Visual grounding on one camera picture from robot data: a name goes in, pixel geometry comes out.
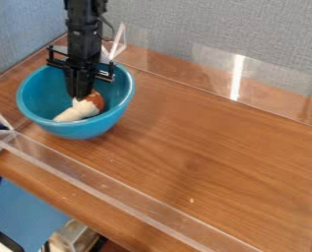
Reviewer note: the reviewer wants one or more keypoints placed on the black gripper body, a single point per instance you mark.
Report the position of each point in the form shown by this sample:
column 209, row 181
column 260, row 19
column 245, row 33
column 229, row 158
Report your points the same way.
column 79, row 57

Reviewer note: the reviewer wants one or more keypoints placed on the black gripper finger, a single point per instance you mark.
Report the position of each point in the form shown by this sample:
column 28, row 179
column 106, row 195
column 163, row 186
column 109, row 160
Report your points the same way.
column 71, row 77
column 87, row 81

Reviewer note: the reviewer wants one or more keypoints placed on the toy mushroom brown cap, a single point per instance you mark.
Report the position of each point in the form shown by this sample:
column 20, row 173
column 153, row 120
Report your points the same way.
column 85, row 108

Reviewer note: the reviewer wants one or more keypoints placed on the blue bowl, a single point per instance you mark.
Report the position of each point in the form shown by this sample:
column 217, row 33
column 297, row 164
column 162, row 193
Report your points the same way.
column 42, row 98

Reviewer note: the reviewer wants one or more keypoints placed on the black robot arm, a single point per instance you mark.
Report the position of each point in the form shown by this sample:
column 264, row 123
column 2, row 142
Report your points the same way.
column 85, row 17

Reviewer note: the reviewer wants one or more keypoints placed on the clear acrylic front barrier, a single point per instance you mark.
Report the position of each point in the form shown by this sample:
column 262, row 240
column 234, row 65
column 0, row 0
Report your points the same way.
column 192, row 231

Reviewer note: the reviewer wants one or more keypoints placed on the clear acrylic barrier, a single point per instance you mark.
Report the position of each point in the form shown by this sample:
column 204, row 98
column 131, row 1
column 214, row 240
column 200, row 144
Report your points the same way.
column 269, row 87
column 192, row 231

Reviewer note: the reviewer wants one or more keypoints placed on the clear acrylic back barrier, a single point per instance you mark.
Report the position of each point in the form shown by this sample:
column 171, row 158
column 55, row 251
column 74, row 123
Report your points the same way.
column 269, row 87

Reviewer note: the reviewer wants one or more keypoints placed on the metallic box under table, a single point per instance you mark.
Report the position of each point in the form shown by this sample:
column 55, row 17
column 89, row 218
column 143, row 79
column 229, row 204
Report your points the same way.
column 75, row 237

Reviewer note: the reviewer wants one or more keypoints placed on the black device bottom left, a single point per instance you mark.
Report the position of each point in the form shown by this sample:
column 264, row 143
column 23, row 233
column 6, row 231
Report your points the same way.
column 2, row 241

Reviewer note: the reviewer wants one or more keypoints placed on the clear acrylic corner bracket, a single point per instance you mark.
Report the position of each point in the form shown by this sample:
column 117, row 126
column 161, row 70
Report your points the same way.
column 118, row 46

